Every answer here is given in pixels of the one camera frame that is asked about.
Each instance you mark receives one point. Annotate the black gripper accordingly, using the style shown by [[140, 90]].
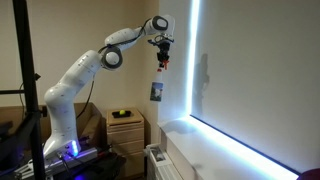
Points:
[[163, 50]]

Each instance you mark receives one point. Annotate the white spray bottle red trigger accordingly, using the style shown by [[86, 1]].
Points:
[[156, 90]]

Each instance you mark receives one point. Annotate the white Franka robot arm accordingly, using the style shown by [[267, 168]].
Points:
[[80, 73]]

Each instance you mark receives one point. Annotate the light wooden nightstand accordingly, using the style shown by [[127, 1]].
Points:
[[126, 143]]

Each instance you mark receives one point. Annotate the white windowsill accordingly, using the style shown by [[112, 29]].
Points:
[[213, 153]]

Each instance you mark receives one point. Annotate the yellow-green tennis ball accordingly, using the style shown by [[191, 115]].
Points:
[[122, 112]]

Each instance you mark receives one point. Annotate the black plastic tray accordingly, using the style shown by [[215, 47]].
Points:
[[121, 115]]

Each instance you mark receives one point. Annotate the brown leather sofa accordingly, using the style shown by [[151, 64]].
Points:
[[88, 123]]

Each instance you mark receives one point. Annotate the white window blind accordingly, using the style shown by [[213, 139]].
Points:
[[260, 76]]

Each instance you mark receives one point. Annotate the black perforated robot table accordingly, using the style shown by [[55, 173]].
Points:
[[100, 166]]

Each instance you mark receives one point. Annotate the purple rounded object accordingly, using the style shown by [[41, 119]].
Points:
[[310, 174]]

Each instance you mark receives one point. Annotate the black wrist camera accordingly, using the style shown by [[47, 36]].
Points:
[[160, 40]]

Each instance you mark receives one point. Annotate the white wall heater unit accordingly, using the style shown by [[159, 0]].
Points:
[[161, 168]]

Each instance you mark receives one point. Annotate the aluminium profile rail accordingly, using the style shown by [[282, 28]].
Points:
[[66, 160]]

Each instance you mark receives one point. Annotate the black camera stand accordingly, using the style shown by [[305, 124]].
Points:
[[28, 83]]

